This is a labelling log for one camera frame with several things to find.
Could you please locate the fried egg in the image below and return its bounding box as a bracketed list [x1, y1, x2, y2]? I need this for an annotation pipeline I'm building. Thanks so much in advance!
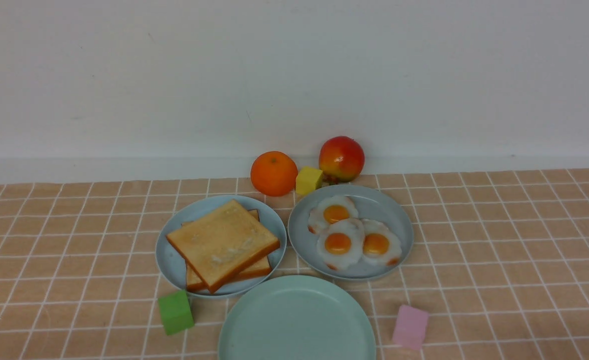
[316, 218, 365, 271]
[307, 194, 360, 234]
[361, 218, 403, 267]

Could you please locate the toast slice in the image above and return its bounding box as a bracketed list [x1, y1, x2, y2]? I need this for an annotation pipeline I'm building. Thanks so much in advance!
[155, 194, 287, 298]
[168, 200, 279, 293]

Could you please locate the yellow cube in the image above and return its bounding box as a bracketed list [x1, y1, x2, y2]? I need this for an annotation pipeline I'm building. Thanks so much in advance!
[295, 166, 324, 196]

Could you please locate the orange fruit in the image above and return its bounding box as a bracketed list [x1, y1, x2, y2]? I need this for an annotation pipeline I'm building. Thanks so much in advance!
[249, 151, 299, 198]

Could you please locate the red yellow apple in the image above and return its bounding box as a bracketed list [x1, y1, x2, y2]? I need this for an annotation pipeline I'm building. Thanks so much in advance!
[318, 136, 366, 184]

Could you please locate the grey blue plate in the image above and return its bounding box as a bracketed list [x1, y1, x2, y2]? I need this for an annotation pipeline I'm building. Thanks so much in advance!
[288, 184, 414, 281]

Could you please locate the mint green plate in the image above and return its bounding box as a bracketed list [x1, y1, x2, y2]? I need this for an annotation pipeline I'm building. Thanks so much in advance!
[217, 275, 377, 360]

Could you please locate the light blue plate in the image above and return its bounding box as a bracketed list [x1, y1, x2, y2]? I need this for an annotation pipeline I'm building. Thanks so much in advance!
[155, 194, 288, 299]

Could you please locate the green cube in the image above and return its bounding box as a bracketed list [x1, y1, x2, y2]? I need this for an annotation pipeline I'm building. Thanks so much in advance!
[157, 291, 196, 336]

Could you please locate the pink cube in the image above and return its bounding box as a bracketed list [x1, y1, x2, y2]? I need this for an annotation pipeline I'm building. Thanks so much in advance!
[392, 305, 429, 351]

